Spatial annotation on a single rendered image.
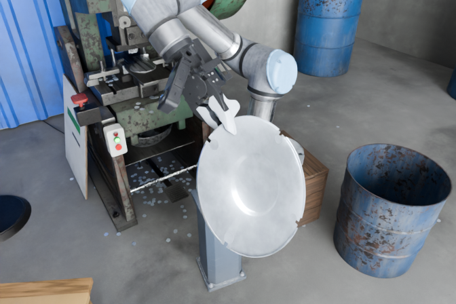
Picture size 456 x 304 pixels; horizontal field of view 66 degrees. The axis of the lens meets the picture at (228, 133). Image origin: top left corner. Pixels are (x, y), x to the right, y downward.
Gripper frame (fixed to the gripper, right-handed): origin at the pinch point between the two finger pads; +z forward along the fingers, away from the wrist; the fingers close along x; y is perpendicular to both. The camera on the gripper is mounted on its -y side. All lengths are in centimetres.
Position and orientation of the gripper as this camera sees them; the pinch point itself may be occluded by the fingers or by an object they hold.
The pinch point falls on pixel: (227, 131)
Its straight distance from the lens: 71.1
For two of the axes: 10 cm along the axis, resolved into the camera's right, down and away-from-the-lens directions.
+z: 5.8, 8.1, 0.6
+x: -5.8, 3.7, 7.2
